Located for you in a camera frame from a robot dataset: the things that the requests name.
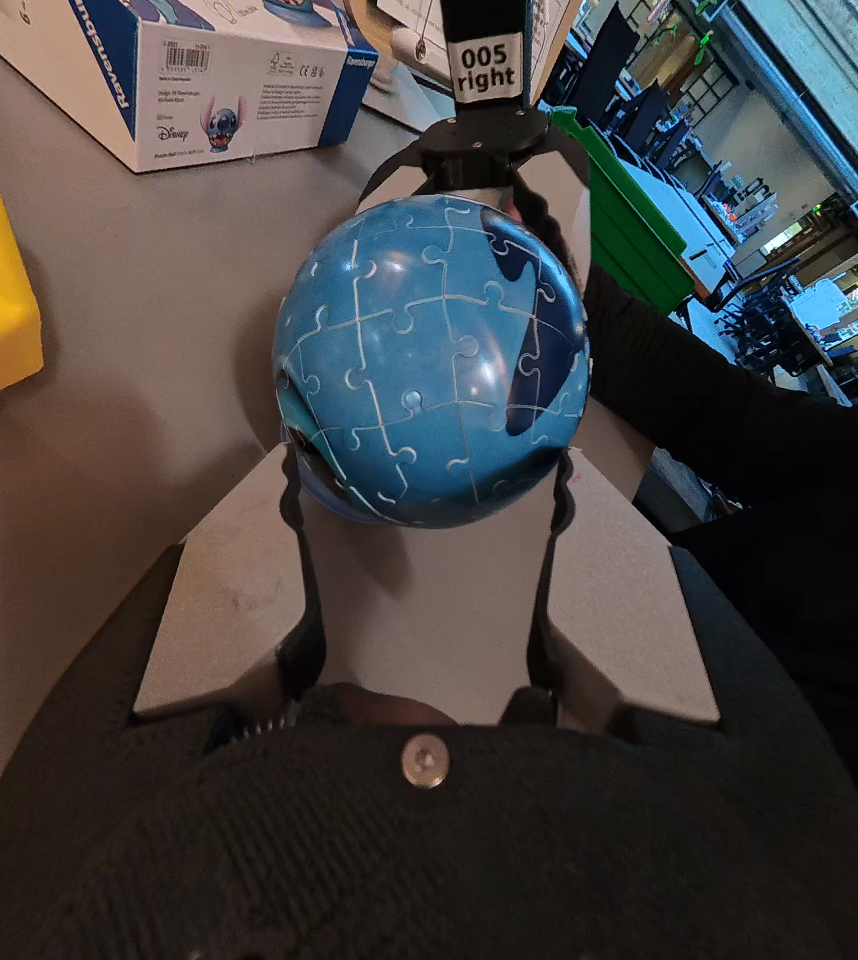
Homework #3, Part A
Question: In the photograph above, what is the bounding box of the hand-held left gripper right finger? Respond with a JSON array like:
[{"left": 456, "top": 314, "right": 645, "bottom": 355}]
[{"left": 528, "top": 447, "right": 723, "bottom": 735}]

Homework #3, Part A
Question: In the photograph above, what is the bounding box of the blue puzzle ball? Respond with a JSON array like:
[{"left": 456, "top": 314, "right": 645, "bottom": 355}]
[{"left": 271, "top": 193, "right": 594, "bottom": 530}]

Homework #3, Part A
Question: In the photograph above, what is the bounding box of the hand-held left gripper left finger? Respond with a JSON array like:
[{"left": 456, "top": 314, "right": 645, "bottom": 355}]
[{"left": 131, "top": 441, "right": 327, "bottom": 725}]

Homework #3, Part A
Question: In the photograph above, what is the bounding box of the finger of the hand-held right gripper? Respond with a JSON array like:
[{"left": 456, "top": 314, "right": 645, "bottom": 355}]
[
  {"left": 510, "top": 126, "right": 595, "bottom": 282},
  {"left": 356, "top": 144, "right": 441, "bottom": 215}
]

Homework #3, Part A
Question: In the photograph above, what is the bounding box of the wooden instruction sign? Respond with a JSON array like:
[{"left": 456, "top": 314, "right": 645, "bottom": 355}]
[{"left": 361, "top": 0, "right": 582, "bottom": 132}]

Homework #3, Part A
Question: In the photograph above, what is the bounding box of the person's right forearm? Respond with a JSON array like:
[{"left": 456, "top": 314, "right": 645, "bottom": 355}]
[{"left": 585, "top": 262, "right": 858, "bottom": 601}]

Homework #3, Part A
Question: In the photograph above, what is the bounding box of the green plastic bin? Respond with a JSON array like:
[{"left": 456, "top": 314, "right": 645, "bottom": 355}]
[{"left": 549, "top": 105, "right": 689, "bottom": 316}]

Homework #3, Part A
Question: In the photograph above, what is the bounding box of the white table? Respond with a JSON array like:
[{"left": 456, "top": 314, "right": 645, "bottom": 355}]
[{"left": 624, "top": 161, "right": 738, "bottom": 301}]

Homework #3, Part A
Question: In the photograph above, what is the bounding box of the white puzzle box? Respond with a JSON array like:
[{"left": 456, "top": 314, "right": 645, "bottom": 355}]
[{"left": 0, "top": 0, "right": 381, "bottom": 175}]

